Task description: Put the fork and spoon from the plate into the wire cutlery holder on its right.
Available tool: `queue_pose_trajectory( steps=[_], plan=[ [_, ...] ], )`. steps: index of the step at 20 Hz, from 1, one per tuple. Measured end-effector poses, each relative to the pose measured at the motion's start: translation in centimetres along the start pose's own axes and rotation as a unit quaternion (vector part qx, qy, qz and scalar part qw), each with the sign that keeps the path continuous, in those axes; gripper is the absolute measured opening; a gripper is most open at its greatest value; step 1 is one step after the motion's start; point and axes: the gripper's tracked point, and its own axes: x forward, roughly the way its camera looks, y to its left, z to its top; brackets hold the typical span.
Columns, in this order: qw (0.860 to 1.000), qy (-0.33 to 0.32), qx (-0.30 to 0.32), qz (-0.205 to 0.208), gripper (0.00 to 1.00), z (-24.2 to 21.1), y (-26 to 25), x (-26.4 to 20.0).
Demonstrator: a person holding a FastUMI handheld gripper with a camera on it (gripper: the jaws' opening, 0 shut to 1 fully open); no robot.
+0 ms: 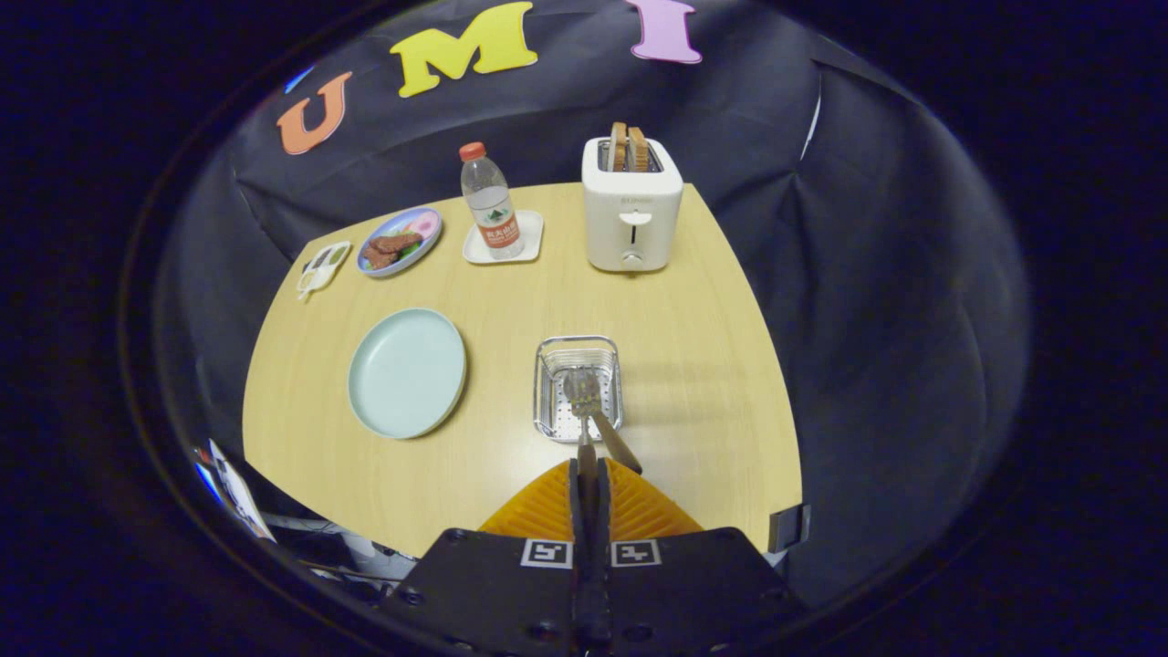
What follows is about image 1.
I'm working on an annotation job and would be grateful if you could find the white toaster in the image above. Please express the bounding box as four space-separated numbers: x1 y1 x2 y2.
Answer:
581 135 684 273

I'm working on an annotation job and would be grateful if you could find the black table edge clamp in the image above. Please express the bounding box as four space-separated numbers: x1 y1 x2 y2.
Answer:
768 502 811 553

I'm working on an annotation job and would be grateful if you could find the small metal wire basket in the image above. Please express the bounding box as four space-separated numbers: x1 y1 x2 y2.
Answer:
533 335 625 444

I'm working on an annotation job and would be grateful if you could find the clear red-capped water bottle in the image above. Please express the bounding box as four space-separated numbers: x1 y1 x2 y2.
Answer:
459 141 525 261

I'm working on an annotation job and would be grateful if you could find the blue patterned plate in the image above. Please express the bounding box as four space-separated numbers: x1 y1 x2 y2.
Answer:
356 206 443 278

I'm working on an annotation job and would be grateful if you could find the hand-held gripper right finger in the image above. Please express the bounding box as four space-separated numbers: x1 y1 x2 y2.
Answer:
589 459 809 657

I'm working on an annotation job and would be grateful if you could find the small white sauce dish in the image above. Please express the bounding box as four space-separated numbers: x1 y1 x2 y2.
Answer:
297 241 353 300

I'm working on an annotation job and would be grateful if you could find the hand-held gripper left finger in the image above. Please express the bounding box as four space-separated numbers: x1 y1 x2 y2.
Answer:
379 459 589 657

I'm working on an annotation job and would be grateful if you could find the wooden-handled metal spoon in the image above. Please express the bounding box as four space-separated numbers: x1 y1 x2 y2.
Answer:
589 406 643 476

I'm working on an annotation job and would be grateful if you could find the brown cooked meat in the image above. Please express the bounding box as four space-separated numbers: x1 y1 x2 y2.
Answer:
362 233 423 270

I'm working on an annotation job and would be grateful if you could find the pale green plate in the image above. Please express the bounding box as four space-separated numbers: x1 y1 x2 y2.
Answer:
348 308 468 441

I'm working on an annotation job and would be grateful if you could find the wooden-handled metal fork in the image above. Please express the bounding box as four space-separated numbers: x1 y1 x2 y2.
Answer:
568 367 604 523

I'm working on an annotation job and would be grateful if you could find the white square coaster tray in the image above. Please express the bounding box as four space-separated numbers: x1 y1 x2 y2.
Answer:
463 210 545 266

